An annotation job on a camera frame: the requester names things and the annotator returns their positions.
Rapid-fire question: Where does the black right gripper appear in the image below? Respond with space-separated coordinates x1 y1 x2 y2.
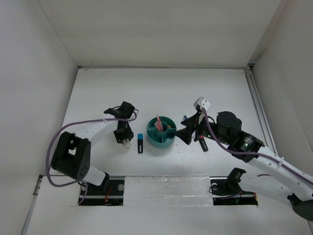
173 111 231 145

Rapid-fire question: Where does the pink mini stapler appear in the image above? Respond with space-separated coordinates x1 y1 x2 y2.
122 139 131 148

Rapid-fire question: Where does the red gel pen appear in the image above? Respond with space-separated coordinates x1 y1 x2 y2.
154 120 161 132

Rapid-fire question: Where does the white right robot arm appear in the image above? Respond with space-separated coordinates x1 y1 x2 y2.
175 111 313 221

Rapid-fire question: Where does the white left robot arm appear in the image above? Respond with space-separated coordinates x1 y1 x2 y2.
48 101 138 194

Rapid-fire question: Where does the blue black highlighter marker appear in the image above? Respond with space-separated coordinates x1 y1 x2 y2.
137 133 143 154

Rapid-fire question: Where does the pink black highlighter marker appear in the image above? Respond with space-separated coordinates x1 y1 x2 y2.
199 137 208 152

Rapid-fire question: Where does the teal round desk organizer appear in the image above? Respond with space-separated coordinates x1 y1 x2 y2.
146 116 177 148

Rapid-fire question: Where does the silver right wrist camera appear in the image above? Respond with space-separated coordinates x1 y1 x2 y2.
193 96 211 112

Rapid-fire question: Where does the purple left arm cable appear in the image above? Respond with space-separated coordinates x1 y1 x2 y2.
45 107 139 205

